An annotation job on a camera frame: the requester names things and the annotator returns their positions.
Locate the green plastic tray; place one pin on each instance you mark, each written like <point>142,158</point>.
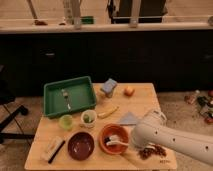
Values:
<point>81,97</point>

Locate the yellow banana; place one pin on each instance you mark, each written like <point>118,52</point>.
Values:
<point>107,113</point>

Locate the bunch of dark grapes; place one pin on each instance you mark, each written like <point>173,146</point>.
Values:
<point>150,150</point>

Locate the grey triangular cloth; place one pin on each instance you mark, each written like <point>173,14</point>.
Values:
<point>128,119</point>

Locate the green plastic cup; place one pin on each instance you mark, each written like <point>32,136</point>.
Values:
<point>65,122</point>

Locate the black office chair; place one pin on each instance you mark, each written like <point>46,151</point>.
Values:
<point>6,96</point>

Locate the white dish brush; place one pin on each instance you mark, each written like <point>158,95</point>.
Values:
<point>114,140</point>

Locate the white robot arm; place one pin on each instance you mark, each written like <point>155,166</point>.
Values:
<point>151,128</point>

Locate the blue sponge block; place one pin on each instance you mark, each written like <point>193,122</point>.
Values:
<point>108,87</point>

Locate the small items in tray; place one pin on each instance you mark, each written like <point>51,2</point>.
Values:
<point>66,97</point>

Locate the dark purple bowl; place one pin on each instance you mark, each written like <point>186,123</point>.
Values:
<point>81,146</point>

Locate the white scrub brush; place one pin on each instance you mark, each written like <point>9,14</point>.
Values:
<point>53,146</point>

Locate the orange red bowl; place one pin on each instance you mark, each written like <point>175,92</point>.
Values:
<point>110,130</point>

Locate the white cup with green item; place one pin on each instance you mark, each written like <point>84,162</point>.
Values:
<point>88,118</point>

